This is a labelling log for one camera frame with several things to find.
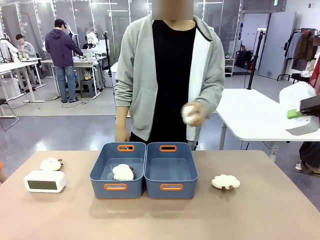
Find blue basket orange handles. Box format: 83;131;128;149
144;141;199;200
89;141;147;200

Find black bags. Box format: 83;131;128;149
235;49;254;70

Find brown hanging coat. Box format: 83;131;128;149
292;32;316;63

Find man in purple hoodie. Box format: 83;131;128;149
44;18;85;104

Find grey step stool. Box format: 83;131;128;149
79;79;97;99

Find black metal chair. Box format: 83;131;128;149
0;98;21;132

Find red mesh cloth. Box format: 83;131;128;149
308;55;320;96

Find person's right forearm grey sleeve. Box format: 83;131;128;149
114;82;135;124

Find person's left hand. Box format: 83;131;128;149
186;101;209;127

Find black camera tripod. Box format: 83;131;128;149
246;28;266;91

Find person's left forearm grey sleeve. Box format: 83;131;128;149
197;79;226;121

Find long white desk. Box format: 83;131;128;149
0;57;47;104

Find white side table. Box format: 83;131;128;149
215;87;320;156

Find white sheep plush toy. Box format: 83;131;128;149
39;157;65;172
210;174;241;192
181;103;199;125
111;163;137;182

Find black thin camera stand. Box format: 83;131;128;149
102;30;114;77

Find person in grey hoodie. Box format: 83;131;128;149
114;13;226;151

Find black clothes rack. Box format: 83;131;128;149
275;27;320;83

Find seated person grey sweater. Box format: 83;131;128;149
15;33;38;60

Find seated person dark trousers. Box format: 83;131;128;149
294;140;320;175

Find grey door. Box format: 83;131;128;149
257;10;298;80

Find white workbench desk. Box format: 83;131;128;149
40;56;104;100

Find person's right hand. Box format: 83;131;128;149
114;120;131;143

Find white low shelf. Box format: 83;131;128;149
224;57;236;78

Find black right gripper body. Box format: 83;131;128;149
299;95;320;117

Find white digital clock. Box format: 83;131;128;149
23;169;67;194

